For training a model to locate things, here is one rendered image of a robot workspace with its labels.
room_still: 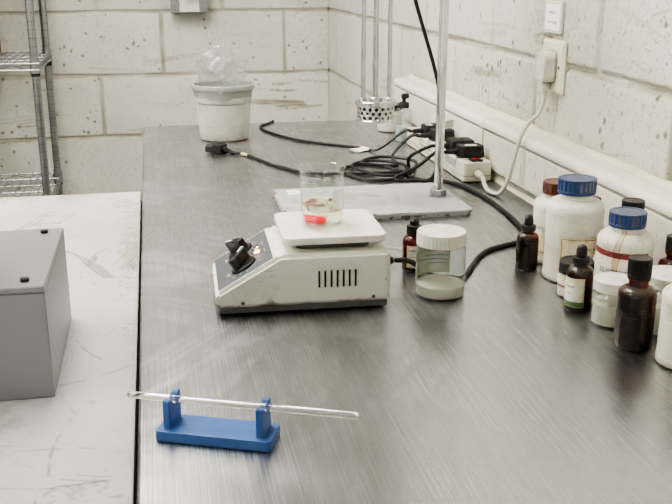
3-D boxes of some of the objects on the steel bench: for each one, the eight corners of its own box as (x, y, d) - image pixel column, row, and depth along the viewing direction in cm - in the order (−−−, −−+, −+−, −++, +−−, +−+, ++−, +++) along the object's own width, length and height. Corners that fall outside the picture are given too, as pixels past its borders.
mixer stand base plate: (287, 224, 142) (287, 218, 141) (271, 194, 160) (271, 188, 160) (474, 215, 147) (474, 208, 147) (437, 187, 166) (437, 181, 165)
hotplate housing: (216, 318, 104) (214, 250, 102) (212, 281, 116) (210, 219, 114) (409, 307, 107) (410, 241, 105) (385, 272, 120) (386, 212, 117)
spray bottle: (400, 138, 212) (401, 92, 209) (414, 140, 210) (415, 93, 207) (391, 140, 209) (392, 93, 206) (405, 142, 207) (406, 95, 204)
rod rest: (154, 441, 77) (152, 402, 76) (169, 422, 80) (167, 385, 79) (270, 453, 75) (269, 413, 74) (280, 433, 78) (280, 395, 77)
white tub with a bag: (264, 140, 209) (262, 44, 203) (203, 145, 204) (199, 46, 197) (243, 131, 222) (241, 40, 215) (186, 135, 216) (181, 42, 210)
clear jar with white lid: (473, 298, 110) (476, 234, 108) (428, 305, 108) (430, 239, 106) (449, 283, 116) (452, 221, 113) (406, 289, 113) (407, 226, 111)
